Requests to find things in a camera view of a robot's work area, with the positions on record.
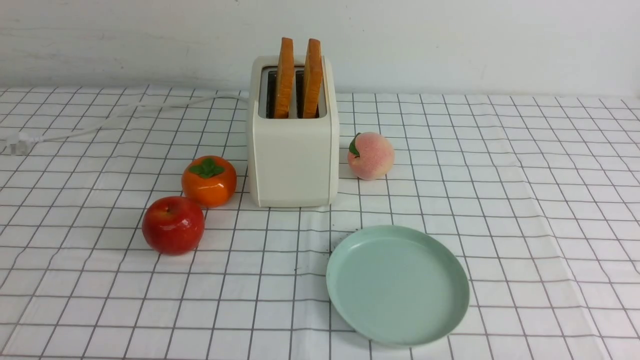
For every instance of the toast slice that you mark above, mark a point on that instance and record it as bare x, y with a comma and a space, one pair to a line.
312, 79
284, 79

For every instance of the white two-slot toaster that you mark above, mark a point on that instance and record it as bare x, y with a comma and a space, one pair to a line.
291, 162

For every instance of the pink fake peach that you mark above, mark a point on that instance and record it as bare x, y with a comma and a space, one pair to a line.
370, 156

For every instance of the orange fake persimmon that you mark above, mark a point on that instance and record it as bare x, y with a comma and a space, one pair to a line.
210, 181

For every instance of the light green plate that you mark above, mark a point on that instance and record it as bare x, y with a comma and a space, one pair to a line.
397, 286

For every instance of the red fake apple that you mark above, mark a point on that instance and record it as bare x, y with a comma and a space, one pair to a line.
173, 225

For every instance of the white checkered tablecloth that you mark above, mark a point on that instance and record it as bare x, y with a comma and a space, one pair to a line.
537, 196

